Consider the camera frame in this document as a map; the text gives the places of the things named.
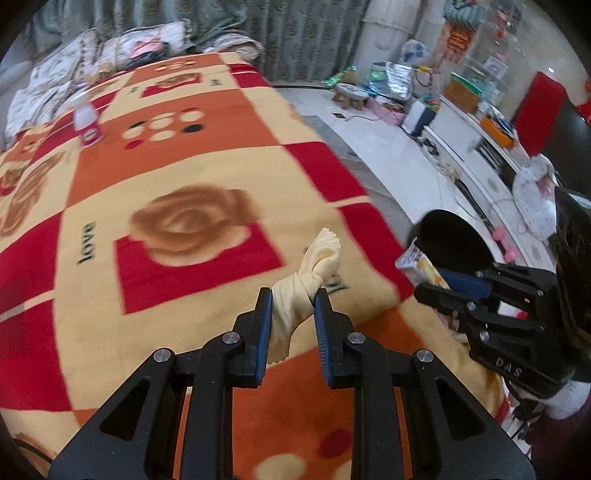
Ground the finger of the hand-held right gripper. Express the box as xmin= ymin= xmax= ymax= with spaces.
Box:
xmin=414 ymin=282 xmax=472 ymax=319
xmin=438 ymin=270 xmax=497 ymax=301

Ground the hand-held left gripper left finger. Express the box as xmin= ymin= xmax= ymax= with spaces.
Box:
xmin=48 ymin=287 xmax=273 ymax=480

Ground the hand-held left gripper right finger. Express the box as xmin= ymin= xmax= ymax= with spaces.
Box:
xmin=313 ymin=288 xmax=536 ymax=480

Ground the yellow snack packet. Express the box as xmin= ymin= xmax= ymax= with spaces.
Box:
xmin=396 ymin=242 xmax=455 ymax=330

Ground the black trash bin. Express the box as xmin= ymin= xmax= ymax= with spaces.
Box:
xmin=409 ymin=209 xmax=495 ymax=287

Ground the beige knotted cloth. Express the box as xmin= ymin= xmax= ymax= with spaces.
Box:
xmin=270 ymin=227 xmax=343 ymax=365

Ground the pink dumbbell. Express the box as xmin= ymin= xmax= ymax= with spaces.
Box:
xmin=492 ymin=228 xmax=520 ymax=261

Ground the white polka dot cushion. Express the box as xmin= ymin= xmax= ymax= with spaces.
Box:
xmin=512 ymin=157 xmax=557 ymax=241

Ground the white media cabinet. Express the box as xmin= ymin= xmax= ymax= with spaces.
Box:
xmin=425 ymin=97 xmax=555 ymax=259

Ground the orange box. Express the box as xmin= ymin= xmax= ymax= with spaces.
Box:
xmin=480 ymin=117 xmax=515 ymax=148

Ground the white and blue appliance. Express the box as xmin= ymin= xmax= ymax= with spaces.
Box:
xmin=401 ymin=99 xmax=439 ymax=137

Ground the black television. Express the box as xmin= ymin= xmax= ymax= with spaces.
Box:
xmin=542 ymin=97 xmax=591 ymax=195

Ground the red panel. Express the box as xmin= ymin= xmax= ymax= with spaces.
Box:
xmin=512 ymin=71 xmax=568 ymax=158

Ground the cardboard box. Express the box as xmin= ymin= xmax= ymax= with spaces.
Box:
xmin=443 ymin=74 xmax=481 ymax=114

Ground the silver foil bag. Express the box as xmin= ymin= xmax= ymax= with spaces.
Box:
xmin=369 ymin=62 xmax=414 ymax=100

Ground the small wooden stool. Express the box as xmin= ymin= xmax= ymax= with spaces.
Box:
xmin=335 ymin=82 xmax=370 ymax=109

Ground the white and blue plastic bag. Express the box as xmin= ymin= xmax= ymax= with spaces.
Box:
xmin=402 ymin=39 xmax=432 ymax=65

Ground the white lace curtain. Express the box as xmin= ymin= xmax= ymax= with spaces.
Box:
xmin=365 ymin=0 xmax=444 ymax=79

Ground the white pill bottle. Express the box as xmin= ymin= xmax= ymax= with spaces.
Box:
xmin=73 ymin=90 xmax=105 ymax=148

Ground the green patterned curtain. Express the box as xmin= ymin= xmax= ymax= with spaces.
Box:
xmin=28 ymin=0 xmax=375 ymax=86

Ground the embroidered cushion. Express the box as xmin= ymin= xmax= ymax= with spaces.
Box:
xmin=99 ymin=21 xmax=195 ymax=70
xmin=28 ymin=44 xmax=107 ymax=93

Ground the folded white cloth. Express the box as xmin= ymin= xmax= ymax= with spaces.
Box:
xmin=9 ymin=78 xmax=79 ymax=130

